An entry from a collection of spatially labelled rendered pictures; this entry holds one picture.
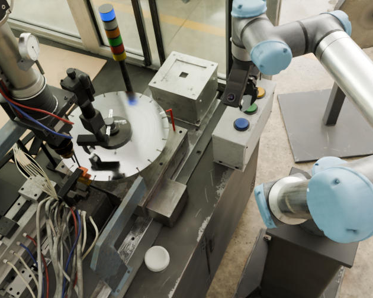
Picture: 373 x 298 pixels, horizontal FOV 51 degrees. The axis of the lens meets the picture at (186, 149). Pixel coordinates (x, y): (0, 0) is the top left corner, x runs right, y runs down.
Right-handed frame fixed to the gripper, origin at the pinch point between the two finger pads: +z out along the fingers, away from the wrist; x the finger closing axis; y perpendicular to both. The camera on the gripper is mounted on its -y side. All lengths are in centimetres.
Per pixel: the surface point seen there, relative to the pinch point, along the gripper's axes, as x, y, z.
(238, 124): 0.3, -0.4, 6.6
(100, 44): 71, 25, 18
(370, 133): -46, 86, 96
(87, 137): 32.8, -28.7, -5.3
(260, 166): 3, 44, 98
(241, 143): -2.9, -5.9, 7.5
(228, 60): 12.6, 21.1, 3.4
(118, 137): 29.0, -21.9, 1.3
